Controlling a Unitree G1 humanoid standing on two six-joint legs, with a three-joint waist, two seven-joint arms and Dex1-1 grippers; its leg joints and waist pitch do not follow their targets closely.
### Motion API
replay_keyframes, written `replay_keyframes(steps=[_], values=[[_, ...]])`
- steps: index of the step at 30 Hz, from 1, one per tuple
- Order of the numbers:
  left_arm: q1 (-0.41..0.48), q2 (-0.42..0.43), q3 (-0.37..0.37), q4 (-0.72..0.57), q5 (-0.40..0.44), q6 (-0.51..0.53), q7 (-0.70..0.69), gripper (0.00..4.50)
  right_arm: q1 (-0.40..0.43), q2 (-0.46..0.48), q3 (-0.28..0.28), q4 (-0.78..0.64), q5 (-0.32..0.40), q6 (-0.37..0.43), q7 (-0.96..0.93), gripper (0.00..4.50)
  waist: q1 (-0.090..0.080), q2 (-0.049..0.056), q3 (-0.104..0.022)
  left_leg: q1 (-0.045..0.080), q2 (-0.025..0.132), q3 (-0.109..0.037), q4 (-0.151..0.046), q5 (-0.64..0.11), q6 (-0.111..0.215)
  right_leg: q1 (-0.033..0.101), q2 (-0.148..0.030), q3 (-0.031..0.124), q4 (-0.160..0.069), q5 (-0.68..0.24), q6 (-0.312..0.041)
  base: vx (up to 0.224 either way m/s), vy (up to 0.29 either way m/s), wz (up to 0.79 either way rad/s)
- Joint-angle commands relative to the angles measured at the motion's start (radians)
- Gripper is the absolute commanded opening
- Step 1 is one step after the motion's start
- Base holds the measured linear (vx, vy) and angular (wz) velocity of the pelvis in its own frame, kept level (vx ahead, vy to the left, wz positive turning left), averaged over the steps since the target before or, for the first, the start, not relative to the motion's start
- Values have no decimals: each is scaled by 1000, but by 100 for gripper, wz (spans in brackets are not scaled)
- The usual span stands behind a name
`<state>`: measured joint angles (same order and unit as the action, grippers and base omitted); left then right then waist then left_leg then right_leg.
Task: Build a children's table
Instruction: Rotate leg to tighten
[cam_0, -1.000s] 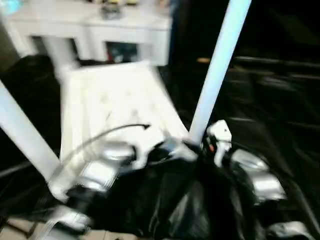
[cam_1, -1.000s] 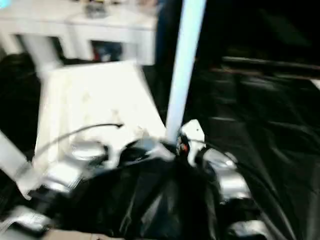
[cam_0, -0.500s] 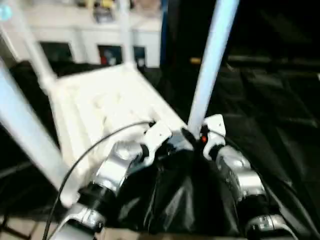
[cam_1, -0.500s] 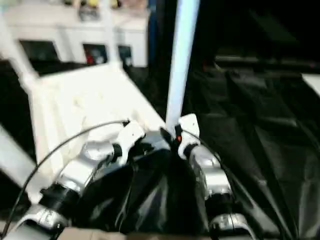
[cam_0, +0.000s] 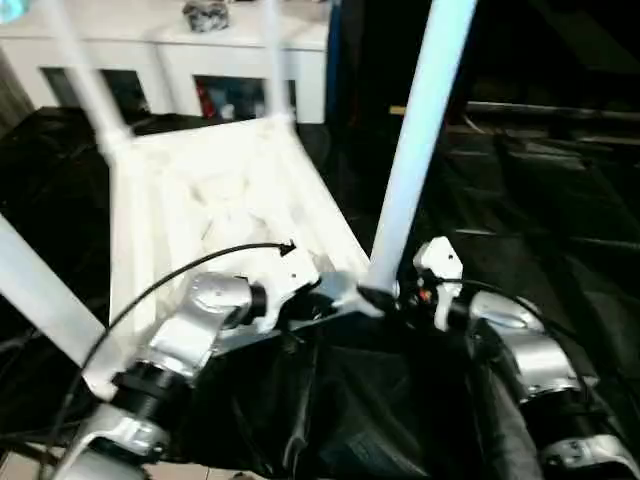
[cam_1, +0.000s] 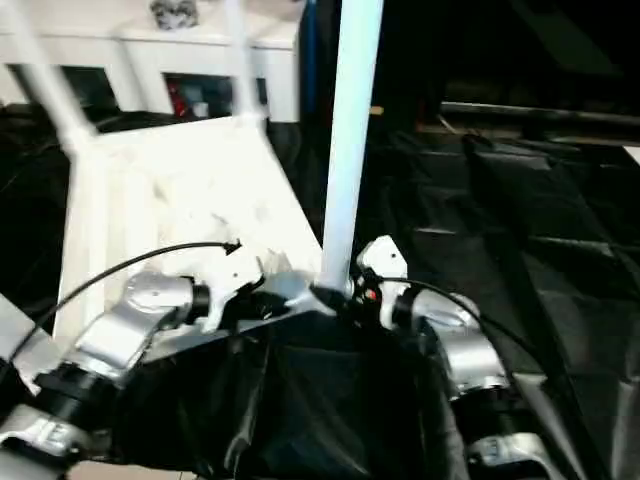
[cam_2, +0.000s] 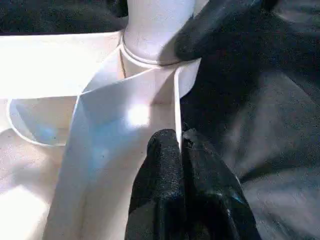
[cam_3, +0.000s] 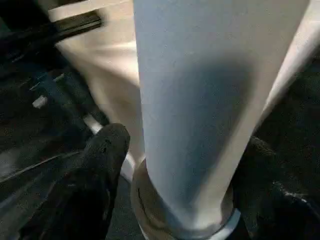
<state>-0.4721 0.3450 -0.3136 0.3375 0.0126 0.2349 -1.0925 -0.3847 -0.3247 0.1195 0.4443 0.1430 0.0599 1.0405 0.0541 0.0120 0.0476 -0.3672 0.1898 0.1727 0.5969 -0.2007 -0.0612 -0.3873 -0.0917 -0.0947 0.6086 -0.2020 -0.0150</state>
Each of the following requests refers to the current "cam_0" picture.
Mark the white sideboard cabinet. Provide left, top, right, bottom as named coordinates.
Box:
left=0, top=0, right=331, bottom=123

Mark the grey crumpled object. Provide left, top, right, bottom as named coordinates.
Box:
left=182, top=0, right=232, bottom=33

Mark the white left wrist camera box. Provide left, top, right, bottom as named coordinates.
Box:
left=255, top=248, right=323, bottom=333

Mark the black low shelf board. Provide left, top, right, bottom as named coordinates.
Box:
left=465, top=102, right=640, bottom=125

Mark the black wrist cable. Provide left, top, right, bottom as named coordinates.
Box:
left=50, top=241, right=298, bottom=461
left=455, top=280, right=591, bottom=341

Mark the white plastic table top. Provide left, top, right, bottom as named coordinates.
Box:
left=85, top=115, right=386, bottom=401

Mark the black plastic mat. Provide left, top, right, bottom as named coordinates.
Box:
left=0, top=105, right=640, bottom=480

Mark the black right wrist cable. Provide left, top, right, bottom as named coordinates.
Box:
left=455, top=280, right=591, bottom=341

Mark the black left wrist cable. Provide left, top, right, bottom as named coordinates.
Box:
left=50, top=241, right=298, bottom=461

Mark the red bottle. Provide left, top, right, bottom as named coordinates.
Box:
left=197, top=86, right=216, bottom=119

